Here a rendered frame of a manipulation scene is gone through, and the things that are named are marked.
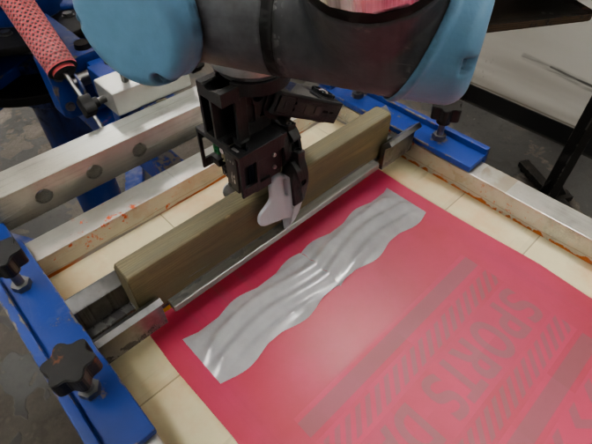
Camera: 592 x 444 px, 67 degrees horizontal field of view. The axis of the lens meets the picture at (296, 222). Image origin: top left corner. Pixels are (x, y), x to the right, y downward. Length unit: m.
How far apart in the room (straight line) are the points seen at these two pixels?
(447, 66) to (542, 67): 2.35
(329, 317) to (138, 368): 0.21
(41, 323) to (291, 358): 0.26
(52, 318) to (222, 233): 0.19
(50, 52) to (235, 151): 0.47
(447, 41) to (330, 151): 0.36
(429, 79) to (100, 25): 0.18
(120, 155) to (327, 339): 0.37
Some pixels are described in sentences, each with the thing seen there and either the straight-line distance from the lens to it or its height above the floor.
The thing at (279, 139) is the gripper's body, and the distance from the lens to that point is 0.45.
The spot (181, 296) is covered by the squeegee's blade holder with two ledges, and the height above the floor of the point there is 1.00.
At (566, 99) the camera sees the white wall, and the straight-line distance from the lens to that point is 2.60.
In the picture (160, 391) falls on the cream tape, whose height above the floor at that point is 0.95.
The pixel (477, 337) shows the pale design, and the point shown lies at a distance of 0.56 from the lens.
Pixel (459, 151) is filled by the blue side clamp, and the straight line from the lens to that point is 0.71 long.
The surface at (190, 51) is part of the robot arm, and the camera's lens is 0.27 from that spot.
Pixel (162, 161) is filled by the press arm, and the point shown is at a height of 0.92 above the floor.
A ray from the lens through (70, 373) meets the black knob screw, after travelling 0.43.
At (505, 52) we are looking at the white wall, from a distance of 2.64.
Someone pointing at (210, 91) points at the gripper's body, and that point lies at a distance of 0.42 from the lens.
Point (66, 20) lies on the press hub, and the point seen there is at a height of 1.01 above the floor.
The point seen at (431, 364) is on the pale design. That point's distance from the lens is 0.53.
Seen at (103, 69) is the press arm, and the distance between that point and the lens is 0.84.
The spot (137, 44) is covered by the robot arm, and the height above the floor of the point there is 1.30.
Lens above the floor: 1.41
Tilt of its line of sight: 47 degrees down
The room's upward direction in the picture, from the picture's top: straight up
